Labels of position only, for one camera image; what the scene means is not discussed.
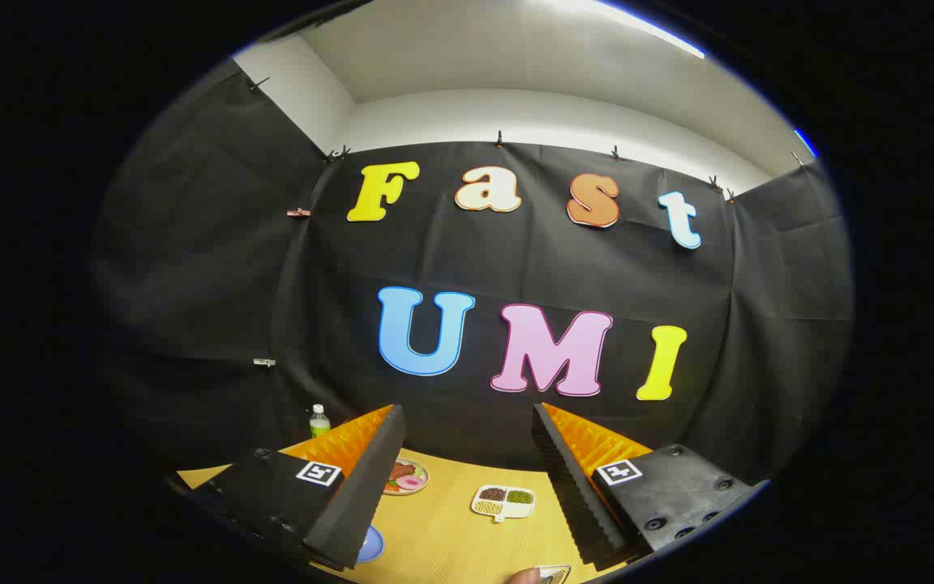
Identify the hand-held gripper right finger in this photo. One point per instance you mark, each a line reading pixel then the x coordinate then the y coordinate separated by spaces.
pixel 568 487

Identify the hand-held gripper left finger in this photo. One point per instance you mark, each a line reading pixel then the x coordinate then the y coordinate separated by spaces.
pixel 370 478

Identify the plate of toy food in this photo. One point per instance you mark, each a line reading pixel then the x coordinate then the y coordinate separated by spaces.
pixel 410 478

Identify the white divided bean tray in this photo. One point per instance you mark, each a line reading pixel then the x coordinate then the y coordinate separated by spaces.
pixel 503 496

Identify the blue plate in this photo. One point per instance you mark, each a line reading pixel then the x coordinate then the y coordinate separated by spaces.
pixel 371 545

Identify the green label plastic bottle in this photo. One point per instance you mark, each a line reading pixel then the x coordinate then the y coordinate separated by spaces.
pixel 319 423

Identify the black backdrop cloth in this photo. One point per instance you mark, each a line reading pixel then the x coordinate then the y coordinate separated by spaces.
pixel 467 259

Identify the row of black clips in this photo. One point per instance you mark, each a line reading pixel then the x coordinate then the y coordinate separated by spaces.
pixel 499 139

